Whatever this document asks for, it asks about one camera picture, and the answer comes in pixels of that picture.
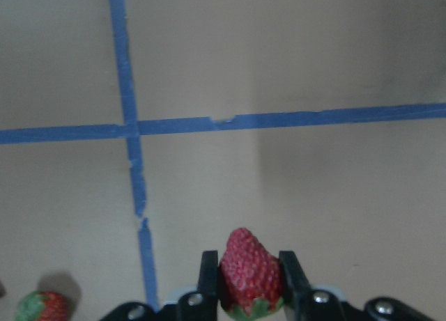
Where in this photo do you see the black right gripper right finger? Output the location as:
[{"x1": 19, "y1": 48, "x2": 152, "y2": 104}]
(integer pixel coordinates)
[{"x1": 279, "y1": 251, "x2": 344, "y2": 321}]

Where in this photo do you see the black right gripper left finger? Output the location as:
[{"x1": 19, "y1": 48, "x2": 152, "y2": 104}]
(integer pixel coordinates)
[{"x1": 176, "y1": 251, "x2": 219, "y2": 321}]

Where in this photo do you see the red strawberry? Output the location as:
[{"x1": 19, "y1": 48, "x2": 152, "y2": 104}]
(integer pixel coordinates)
[
  {"x1": 219, "y1": 227, "x2": 284, "y2": 320},
  {"x1": 14, "y1": 291, "x2": 69, "y2": 321}
]

